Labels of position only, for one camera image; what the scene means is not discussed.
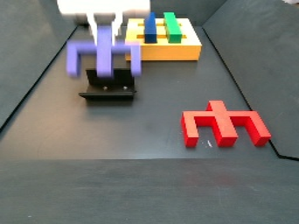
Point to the black fixture stand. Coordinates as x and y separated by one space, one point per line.
115 88

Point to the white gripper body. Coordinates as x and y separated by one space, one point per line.
103 10

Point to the purple comb-shaped block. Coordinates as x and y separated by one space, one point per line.
105 49

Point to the green long bar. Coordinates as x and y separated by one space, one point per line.
173 28

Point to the red comb-shaped block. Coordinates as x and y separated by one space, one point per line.
223 122

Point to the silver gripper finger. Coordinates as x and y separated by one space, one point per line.
117 25
93 25

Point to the yellow slotted board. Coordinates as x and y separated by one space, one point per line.
185 51

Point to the blue long bar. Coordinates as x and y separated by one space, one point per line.
150 29

